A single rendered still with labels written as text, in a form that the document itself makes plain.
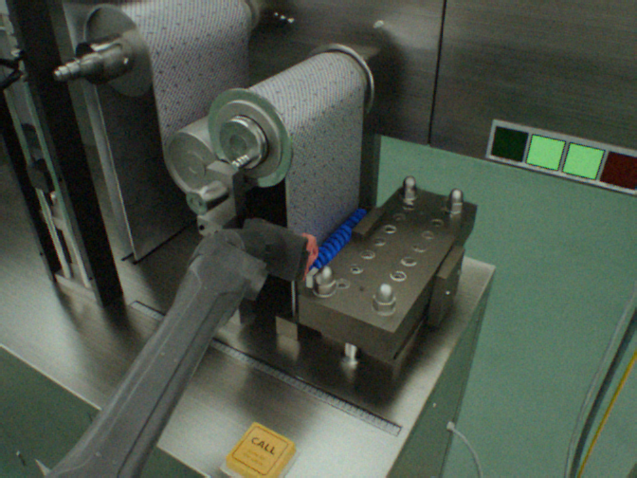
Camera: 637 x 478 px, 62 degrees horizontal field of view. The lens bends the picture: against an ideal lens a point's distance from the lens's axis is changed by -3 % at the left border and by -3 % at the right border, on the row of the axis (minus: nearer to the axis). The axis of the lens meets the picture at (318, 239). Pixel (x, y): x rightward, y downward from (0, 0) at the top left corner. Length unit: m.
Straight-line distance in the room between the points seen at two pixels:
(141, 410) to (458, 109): 0.74
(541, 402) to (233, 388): 1.46
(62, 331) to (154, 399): 0.64
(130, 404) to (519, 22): 0.76
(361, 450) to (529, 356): 1.54
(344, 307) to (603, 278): 2.11
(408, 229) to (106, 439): 0.70
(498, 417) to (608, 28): 1.45
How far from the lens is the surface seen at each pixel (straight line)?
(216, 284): 0.55
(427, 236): 0.98
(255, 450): 0.78
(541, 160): 0.97
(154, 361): 0.45
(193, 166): 0.89
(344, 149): 0.91
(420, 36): 0.97
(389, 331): 0.78
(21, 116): 0.99
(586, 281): 2.75
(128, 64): 0.90
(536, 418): 2.09
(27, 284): 1.20
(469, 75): 0.96
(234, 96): 0.77
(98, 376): 0.95
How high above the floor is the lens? 1.58
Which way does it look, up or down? 35 degrees down
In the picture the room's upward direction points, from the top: straight up
